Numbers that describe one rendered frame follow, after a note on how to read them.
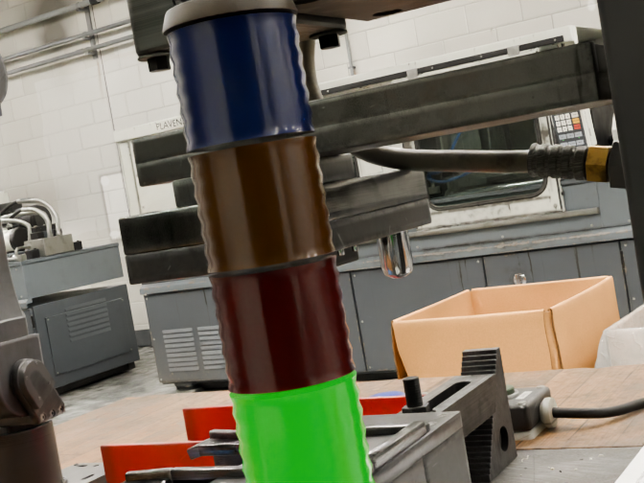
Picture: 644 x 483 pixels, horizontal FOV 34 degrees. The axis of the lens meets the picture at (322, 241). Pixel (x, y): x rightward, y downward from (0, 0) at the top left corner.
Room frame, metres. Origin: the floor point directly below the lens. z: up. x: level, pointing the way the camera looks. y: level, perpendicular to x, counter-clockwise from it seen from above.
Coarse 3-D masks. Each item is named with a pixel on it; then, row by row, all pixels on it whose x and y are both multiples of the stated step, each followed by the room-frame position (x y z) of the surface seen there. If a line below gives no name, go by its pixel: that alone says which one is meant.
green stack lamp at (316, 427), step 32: (320, 384) 0.30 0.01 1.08; (352, 384) 0.30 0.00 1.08; (256, 416) 0.29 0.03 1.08; (288, 416) 0.29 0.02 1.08; (320, 416) 0.29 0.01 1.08; (352, 416) 0.30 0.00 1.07; (256, 448) 0.30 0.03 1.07; (288, 448) 0.29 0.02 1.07; (320, 448) 0.29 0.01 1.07; (352, 448) 0.30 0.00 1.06; (256, 480) 0.30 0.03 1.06; (288, 480) 0.29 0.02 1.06; (320, 480) 0.29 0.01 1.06; (352, 480) 0.30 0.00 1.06
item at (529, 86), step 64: (512, 64) 0.49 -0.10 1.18; (576, 64) 0.47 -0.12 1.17; (320, 128) 0.54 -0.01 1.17; (384, 128) 0.52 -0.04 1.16; (448, 128) 0.50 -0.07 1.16; (192, 192) 0.57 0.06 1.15; (384, 192) 0.61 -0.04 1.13; (128, 256) 0.56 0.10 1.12; (192, 256) 0.54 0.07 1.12; (384, 256) 0.64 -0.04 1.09
